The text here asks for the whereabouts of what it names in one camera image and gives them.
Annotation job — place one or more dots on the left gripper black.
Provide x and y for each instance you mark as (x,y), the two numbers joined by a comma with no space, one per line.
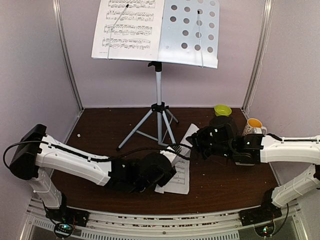
(167,177)

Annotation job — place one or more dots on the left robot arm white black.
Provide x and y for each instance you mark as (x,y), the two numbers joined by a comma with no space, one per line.
(37,151)

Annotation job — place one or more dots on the white mug orange inside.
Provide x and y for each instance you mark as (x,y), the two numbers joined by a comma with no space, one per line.
(254,126)

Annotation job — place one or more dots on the aluminium corner post right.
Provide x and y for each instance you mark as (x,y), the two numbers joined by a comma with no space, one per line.
(257,64)

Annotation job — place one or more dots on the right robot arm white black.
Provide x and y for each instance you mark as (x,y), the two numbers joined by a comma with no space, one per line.
(222,138)

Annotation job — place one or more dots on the aluminium corner post left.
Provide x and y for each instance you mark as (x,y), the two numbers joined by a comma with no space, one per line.
(66,56)

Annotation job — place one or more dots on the sheet music page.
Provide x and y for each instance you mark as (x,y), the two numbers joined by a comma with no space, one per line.
(128,30)
(180,182)

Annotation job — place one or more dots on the aluminium corner post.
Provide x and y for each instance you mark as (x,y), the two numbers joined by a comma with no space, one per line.
(257,64)
(66,56)

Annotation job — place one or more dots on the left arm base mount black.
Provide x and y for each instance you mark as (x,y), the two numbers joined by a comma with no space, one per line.
(70,216)

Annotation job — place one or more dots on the aluminium front rail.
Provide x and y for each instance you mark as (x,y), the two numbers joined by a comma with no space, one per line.
(221,225)

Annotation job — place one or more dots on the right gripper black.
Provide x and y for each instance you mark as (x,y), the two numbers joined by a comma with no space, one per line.
(196,139)

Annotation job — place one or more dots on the light blue music stand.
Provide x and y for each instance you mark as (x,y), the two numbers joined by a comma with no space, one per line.
(189,36)

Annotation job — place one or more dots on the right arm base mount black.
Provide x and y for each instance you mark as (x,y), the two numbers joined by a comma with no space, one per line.
(258,215)

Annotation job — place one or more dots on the green bowl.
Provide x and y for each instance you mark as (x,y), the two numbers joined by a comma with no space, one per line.
(222,110)

